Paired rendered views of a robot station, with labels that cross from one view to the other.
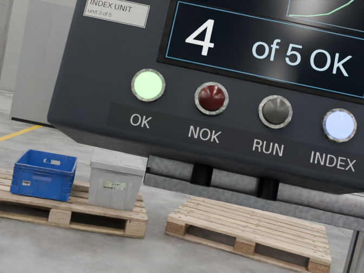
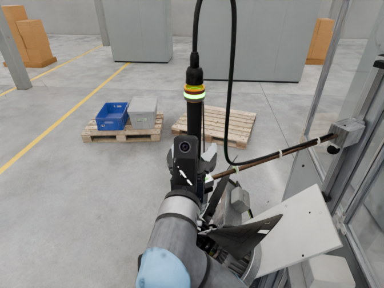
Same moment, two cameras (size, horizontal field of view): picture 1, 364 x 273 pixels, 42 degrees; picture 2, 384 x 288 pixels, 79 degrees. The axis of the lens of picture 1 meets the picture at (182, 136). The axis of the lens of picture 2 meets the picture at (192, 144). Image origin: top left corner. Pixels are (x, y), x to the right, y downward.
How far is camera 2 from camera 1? 1.21 m
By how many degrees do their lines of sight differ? 29
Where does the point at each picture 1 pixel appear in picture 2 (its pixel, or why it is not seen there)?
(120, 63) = not seen: outside the picture
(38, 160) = (111, 106)
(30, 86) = (117, 43)
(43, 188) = (111, 126)
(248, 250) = (208, 139)
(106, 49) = not seen: outside the picture
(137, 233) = (156, 139)
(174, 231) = (175, 133)
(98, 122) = not seen: outside the picture
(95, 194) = (135, 124)
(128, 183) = (147, 118)
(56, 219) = (119, 139)
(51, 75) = (126, 34)
